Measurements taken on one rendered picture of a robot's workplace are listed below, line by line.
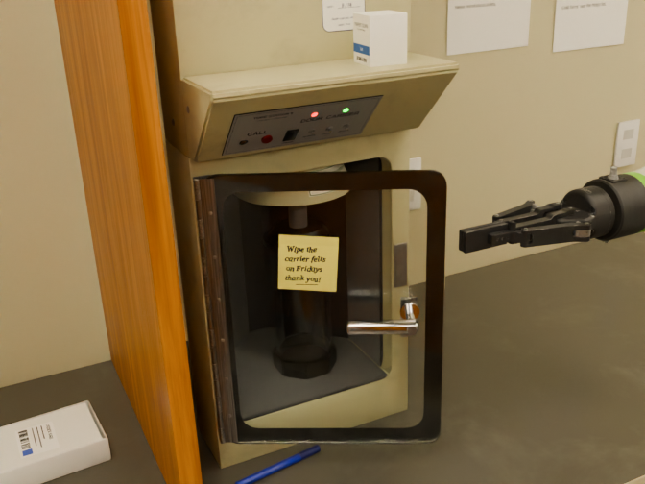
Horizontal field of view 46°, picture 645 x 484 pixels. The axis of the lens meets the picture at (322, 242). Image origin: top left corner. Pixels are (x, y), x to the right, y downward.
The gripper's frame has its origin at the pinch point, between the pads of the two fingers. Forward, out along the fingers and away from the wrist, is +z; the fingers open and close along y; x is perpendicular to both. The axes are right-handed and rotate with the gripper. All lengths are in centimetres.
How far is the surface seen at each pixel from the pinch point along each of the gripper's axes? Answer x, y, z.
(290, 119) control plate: -18.7, -4.0, 25.8
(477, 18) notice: -22, -55, -38
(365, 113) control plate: -17.9, -4.8, 15.3
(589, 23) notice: -19, -55, -69
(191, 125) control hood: -18.5, -8.7, 36.5
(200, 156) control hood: -14.9, -8.0, 36.0
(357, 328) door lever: 7.2, 2.9, 21.1
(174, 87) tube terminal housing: -22.0, -14.8, 36.5
